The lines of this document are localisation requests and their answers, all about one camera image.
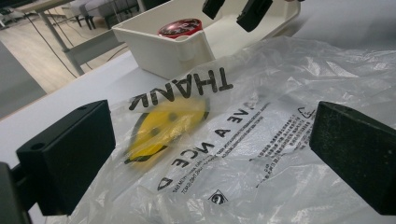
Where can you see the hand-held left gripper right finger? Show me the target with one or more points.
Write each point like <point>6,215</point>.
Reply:
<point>358,155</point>

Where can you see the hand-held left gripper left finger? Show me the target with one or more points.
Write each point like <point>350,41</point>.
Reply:
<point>68,161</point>

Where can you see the red snack can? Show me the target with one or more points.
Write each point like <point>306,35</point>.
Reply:
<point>180,27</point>

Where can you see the white plastic bin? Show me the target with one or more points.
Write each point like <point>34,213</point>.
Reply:
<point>162,53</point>

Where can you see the translucent white plastic bag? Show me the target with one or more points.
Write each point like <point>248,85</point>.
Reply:
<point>280,93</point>

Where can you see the grey floor mat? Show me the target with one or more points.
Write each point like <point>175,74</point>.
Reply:
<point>15,84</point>

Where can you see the grey sofa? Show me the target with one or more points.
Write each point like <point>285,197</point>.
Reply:
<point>99,7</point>

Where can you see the table with grey metal frame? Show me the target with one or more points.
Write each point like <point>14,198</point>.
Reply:
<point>90,46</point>

